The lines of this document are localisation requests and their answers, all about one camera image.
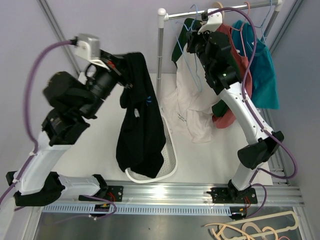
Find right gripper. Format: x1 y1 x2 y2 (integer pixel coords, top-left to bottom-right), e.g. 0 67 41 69
186 24 214 72

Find light blue wire hanger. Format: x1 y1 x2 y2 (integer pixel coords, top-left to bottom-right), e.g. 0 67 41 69
170 4 203 93

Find green and grey shirt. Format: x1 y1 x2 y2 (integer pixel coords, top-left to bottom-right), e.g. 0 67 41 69
171 18 240 117

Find pink wire hanger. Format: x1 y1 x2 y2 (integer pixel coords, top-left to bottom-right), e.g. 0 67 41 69
230 1 251 58

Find white t shirt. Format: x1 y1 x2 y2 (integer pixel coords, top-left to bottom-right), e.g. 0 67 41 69
161 57 218 144

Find teal t shirt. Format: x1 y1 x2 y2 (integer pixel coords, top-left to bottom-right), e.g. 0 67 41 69
231 20 280 110

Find salmon pink shirt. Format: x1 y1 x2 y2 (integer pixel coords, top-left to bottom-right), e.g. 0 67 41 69
211 23 253 130

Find black t shirt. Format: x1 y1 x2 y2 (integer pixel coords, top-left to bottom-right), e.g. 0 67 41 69
115 52 166 179

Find beige wooden hanger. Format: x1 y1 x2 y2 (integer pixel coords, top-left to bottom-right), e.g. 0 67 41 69
211 1 225 20

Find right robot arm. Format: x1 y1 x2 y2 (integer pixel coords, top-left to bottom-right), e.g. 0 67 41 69
186 30 284 203

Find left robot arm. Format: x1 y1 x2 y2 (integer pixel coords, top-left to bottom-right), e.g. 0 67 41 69
6 51 132 207

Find metal clothes rack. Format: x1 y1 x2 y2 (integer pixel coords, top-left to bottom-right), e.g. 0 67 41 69
156 0 284 92

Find white perforated basket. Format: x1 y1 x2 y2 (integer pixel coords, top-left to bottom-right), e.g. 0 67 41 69
125 108 178 184

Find beige hangers pile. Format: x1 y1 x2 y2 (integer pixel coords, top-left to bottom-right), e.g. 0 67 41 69
204 210 299 240

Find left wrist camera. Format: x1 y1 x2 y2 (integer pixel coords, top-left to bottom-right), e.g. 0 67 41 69
74 33 105 67

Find blue wire hanger right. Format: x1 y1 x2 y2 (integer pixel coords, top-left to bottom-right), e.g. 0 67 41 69
258 0 273 45

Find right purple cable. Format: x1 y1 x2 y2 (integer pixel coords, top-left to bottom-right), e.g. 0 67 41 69
214 6 299 180

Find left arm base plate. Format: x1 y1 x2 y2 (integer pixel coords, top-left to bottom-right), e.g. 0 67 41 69
93 185 124 202

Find aluminium mounting rail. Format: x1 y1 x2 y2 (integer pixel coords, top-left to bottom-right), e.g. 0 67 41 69
32 177 305 208

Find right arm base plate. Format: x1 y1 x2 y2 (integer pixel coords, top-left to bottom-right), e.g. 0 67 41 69
206 187 258 204

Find white slotted cable duct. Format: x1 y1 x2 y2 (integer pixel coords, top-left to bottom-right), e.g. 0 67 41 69
42 203 232 216

